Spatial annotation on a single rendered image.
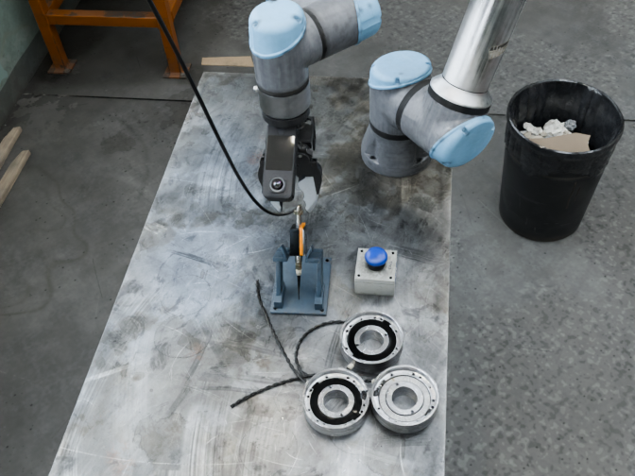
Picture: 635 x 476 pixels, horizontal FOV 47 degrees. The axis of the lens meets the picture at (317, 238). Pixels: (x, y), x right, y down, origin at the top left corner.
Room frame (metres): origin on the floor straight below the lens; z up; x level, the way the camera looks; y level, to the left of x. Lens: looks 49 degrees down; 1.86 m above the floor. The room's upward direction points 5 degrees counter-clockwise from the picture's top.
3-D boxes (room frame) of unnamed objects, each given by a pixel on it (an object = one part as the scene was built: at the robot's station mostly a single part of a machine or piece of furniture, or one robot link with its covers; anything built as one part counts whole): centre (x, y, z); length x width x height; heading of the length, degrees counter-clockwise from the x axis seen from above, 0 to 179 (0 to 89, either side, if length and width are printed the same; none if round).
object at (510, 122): (1.62, -0.76, 0.21); 0.34 x 0.34 x 0.43
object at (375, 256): (0.79, -0.10, 0.85); 0.04 x 0.04 x 0.05
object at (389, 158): (1.13, -0.18, 0.85); 0.15 x 0.15 x 0.10
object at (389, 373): (0.54, -0.11, 0.82); 0.10 x 0.10 x 0.04
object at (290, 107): (0.84, 0.03, 1.20); 0.08 x 0.08 x 0.05
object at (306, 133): (0.85, 0.03, 1.12); 0.09 x 0.08 x 0.12; 171
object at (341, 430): (0.54, -0.01, 0.82); 0.10 x 0.10 x 0.04
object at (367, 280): (0.80, -0.10, 0.82); 0.08 x 0.07 x 0.05; 168
